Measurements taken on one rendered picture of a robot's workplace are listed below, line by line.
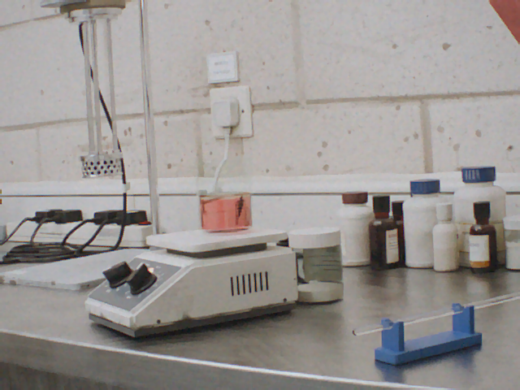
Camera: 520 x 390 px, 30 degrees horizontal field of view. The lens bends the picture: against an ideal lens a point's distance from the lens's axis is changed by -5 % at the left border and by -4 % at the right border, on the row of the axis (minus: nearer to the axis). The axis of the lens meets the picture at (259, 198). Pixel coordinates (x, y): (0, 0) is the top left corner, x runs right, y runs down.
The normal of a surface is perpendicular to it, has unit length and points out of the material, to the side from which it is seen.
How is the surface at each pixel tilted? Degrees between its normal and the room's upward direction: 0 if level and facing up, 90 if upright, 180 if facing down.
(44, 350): 90
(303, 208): 90
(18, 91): 90
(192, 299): 90
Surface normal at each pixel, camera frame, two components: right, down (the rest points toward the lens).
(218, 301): 0.52, 0.04
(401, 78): -0.62, 0.11
